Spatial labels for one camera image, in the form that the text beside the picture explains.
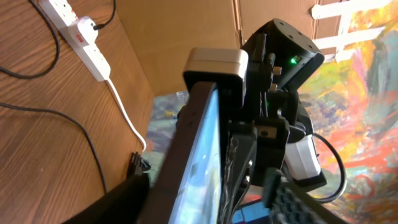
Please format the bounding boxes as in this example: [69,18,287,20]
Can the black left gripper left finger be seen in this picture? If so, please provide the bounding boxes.
[65,173,150,224]

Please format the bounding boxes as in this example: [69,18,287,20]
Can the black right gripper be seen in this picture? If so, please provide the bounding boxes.
[220,90,300,223]

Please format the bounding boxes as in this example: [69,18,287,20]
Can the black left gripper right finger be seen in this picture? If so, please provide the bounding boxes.
[262,168,345,224]

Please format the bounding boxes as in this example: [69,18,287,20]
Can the Samsung Galaxy smartphone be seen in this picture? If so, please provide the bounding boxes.
[138,82,221,224]

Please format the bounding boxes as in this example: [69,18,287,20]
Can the black USB charging cable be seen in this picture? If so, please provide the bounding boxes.
[0,0,117,194]

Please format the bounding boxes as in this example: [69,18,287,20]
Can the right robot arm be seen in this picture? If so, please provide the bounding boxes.
[218,19,326,223]

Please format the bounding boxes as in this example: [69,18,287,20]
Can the white USB charger plug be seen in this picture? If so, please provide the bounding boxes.
[69,16,98,47]

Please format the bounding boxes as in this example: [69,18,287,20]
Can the colourful painted floor mat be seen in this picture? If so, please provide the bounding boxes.
[147,1,397,223]

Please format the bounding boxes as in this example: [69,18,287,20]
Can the white power strip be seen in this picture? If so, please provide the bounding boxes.
[39,0,111,82]

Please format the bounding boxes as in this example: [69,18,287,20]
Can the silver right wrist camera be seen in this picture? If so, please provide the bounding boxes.
[183,47,249,108]

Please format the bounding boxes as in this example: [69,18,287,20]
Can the white power strip cord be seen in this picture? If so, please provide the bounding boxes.
[106,78,147,152]

